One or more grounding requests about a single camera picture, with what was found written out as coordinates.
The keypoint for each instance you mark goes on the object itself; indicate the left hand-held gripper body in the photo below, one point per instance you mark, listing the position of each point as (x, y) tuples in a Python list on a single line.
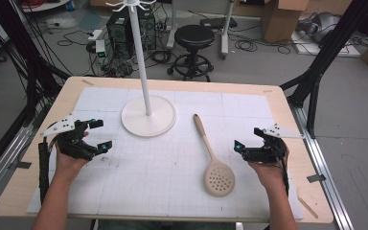
[(76, 145)]

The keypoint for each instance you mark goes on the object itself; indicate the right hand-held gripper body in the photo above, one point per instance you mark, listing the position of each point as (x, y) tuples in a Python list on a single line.
[(268, 153)]

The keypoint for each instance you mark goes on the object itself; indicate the person's right hand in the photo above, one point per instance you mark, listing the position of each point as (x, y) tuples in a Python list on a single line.
[(270, 175)]

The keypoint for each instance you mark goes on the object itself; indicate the person's left hand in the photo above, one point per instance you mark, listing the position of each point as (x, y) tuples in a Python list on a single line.
[(68, 166)]

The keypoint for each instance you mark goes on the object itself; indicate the wooden slotted spoon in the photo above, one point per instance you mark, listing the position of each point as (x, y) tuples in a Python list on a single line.
[(205, 140)]

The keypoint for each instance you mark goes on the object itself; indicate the tan tape piece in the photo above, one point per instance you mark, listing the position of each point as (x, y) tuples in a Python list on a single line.
[(87, 82)]

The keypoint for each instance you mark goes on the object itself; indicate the white hook stand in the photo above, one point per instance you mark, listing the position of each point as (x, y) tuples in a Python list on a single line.
[(140, 123)]

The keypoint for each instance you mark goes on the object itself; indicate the black tape piece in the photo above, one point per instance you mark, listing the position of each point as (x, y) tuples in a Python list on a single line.
[(316, 178), (20, 165)]

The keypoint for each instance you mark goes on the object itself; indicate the white grid mat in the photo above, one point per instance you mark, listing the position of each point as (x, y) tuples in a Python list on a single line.
[(153, 182)]

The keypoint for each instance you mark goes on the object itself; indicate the wooden table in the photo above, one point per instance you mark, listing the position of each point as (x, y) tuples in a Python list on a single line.
[(204, 86)]

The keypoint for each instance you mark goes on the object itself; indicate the white box with green light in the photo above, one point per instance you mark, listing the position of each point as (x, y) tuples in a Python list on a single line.
[(100, 48)]

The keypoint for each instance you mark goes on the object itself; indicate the white power strip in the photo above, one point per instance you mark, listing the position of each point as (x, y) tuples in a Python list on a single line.
[(95, 34)]

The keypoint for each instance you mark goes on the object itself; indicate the black computer tower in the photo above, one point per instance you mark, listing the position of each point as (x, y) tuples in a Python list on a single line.
[(119, 35), (148, 30)]

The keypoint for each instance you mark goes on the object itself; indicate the tall cardboard box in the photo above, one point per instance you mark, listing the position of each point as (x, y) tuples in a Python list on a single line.
[(281, 22)]

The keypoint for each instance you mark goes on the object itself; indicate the black round stool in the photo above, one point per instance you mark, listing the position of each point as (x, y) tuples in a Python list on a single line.
[(194, 36)]

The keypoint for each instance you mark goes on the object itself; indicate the black flat box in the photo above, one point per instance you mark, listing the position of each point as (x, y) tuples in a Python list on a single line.
[(217, 23)]

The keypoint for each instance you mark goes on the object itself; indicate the grey bag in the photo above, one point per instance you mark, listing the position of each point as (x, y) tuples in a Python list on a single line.
[(321, 25)]

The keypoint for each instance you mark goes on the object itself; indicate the white round table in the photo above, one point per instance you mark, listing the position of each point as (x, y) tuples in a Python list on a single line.
[(44, 5)]

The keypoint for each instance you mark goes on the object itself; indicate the aluminium rail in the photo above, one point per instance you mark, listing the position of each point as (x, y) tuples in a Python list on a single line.
[(3, 166), (324, 172)]

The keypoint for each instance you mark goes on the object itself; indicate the black metal frame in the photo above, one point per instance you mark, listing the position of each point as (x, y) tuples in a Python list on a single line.
[(319, 64), (28, 64)]

